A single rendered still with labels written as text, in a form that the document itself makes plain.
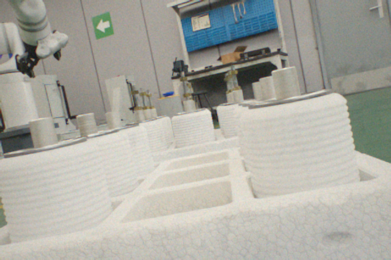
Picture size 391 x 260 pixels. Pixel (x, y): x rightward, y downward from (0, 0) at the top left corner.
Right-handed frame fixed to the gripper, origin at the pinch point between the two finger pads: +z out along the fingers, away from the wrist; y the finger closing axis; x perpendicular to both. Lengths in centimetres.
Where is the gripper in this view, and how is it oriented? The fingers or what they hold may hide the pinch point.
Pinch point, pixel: (44, 66)
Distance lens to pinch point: 120.6
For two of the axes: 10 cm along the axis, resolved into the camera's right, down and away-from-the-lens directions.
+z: -2.0, 4.4, 8.8
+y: -6.2, 6.4, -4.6
